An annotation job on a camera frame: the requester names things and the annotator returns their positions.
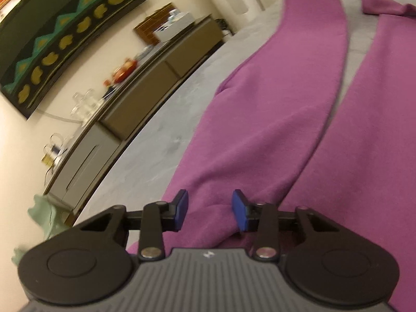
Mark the black teal yellow wall hanging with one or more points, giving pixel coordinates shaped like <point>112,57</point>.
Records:
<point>65,29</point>

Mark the brown wooden grid board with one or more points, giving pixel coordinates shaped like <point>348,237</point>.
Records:
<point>152,24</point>

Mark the white speckled box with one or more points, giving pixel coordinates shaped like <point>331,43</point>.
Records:
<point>175,27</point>

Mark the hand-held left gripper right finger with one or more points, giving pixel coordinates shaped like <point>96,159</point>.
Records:
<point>239,209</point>

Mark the small black object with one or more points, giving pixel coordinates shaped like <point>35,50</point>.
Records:
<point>226,29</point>

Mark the long brown grey sideboard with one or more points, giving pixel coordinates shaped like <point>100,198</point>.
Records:
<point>130,104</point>

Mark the purple garment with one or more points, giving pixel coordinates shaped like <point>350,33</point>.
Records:
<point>279,143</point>

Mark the mint green object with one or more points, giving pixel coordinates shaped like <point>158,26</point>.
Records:
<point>44,214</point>

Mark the clear glass cups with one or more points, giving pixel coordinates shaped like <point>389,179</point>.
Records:
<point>84,104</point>

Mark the clear glass teapot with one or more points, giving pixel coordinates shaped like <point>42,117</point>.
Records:
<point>55,149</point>

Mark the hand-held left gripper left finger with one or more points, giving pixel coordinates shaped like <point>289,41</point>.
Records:
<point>181,209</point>

